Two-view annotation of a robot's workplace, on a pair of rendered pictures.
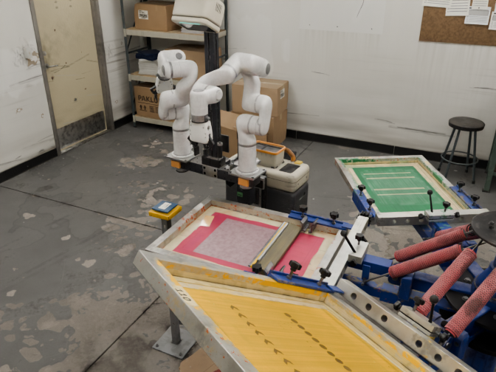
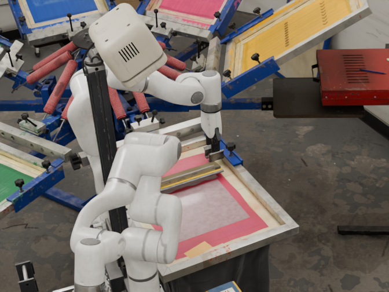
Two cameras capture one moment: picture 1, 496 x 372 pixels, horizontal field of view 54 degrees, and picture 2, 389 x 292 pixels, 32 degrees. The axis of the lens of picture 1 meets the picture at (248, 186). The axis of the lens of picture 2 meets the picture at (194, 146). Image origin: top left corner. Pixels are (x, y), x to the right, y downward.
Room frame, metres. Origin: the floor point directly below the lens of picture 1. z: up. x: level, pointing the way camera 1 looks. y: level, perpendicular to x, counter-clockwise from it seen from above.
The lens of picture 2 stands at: (3.66, 1.55, 2.76)
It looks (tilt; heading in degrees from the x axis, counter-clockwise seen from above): 33 degrees down; 222
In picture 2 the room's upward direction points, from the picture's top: 4 degrees counter-clockwise
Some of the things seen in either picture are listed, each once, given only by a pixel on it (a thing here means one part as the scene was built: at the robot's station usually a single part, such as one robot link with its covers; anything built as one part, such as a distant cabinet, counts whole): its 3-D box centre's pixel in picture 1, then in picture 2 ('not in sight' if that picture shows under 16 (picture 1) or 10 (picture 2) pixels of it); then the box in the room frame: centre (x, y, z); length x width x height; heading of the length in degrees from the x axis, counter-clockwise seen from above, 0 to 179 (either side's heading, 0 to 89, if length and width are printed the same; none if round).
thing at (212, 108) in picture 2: (201, 116); (210, 102); (2.05, 0.21, 1.55); 0.09 x 0.07 x 0.03; 59
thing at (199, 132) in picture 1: (200, 129); (211, 118); (2.06, 0.21, 1.49); 0.10 x 0.07 x 0.11; 59
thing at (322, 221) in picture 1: (317, 224); not in sight; (2.11, -0.35, 0.98); 0.30 x 0.05 x 0.07; 64
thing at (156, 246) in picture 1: (250, 241); (190, 198); (1.96, -0.01, 0.97); 0.79 x 0.58 x 0.04; 64
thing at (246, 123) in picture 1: (249, 129); (106, 171); (2.40, 0.00, 1.37); 0.13 x 0.10 x 0.16; 59
